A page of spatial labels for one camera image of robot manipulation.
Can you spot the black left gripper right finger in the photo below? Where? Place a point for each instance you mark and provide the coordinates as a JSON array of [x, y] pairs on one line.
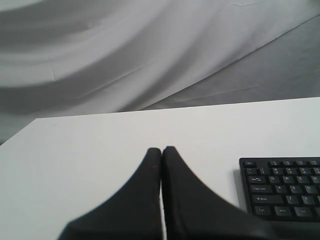
[[192, 211]]

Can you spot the white backdrop cloth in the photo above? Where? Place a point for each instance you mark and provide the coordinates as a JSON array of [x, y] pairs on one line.
[[80, 57]]

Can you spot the black computer keyboard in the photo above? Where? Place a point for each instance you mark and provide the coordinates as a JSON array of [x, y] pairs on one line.
[[282, 188]]

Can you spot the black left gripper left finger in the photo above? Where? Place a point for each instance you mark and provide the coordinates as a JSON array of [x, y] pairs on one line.
[[132, 213]]

